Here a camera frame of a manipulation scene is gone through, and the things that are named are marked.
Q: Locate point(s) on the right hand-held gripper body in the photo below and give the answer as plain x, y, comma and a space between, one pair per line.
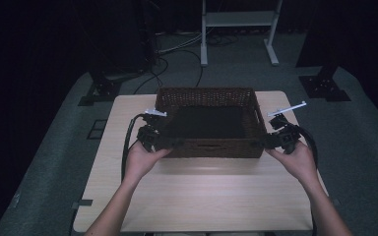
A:
285, 134

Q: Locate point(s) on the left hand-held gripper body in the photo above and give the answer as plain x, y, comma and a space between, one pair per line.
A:
149, 134

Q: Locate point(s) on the brown wicker basket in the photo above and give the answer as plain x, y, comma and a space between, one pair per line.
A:
210, 129

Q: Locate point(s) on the black cloth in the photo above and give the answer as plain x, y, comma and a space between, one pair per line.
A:
207, 122

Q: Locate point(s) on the person's left hand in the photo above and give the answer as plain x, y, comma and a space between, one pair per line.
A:
142, 164

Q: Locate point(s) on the person's right hand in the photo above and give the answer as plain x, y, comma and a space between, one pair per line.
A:
297, 164

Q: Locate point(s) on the black stand base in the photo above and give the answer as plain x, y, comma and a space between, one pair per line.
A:
100, 91
325, 87

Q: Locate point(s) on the black tape strip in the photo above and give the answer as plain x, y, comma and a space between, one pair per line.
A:
82, 203

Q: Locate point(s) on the dark equipment cabinet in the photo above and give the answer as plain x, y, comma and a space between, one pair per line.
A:
121, 36

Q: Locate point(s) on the white metal stand frame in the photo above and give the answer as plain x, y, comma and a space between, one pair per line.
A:
239, 19

